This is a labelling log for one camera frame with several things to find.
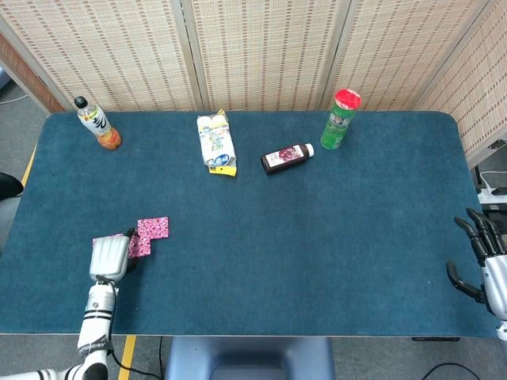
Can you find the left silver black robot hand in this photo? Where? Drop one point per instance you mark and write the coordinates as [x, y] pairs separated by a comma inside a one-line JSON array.
[[109, 257]]

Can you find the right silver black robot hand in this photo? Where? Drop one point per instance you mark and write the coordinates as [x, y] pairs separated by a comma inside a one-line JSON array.
[[495, 281]]

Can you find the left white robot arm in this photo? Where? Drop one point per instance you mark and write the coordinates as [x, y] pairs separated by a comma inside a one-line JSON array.
[[95, 328]]

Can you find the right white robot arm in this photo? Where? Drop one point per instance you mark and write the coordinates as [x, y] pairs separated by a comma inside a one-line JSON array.
[[503, 330]]

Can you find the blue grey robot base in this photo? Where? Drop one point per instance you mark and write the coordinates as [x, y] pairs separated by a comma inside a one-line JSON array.
[[249, 352]]

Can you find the pink patterned pouch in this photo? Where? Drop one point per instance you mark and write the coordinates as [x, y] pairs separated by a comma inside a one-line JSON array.
[[156, 227]]

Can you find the black box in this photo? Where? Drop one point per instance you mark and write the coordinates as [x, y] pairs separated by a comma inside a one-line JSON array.
[[497, 208]]

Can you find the black table control panel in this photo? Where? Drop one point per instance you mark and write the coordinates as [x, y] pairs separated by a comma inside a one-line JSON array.
[[435, 339]]

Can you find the white power strip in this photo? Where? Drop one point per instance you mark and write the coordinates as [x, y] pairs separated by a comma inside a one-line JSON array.
[[493, 194]]

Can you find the yellow floor tape line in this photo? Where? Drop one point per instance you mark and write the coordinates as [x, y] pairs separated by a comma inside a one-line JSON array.
[[127, 356]]

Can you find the black rounded object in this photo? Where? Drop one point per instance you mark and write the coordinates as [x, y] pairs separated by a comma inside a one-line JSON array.
[[8, 186]]

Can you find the orange drink bottle black cap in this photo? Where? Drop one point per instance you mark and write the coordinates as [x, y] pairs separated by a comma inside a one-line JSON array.
[[101, 130]]

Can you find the white yellow tissue pack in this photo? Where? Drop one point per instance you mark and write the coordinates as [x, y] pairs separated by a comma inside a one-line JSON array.
[[216, 146]]

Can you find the blue felt table mat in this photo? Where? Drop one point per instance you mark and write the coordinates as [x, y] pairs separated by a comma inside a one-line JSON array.
[[277, 245]]

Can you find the woven bamboo screen panel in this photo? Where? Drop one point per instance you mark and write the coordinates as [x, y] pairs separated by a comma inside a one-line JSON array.
[[111, 51], [396, 47], [265, 51], [479, 87]]

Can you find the dark juice bottle white cap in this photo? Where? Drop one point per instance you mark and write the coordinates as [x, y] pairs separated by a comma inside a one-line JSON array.
[[283, 158]]

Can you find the green chips can red lid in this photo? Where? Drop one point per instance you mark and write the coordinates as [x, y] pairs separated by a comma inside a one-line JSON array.
[[336, 126]]

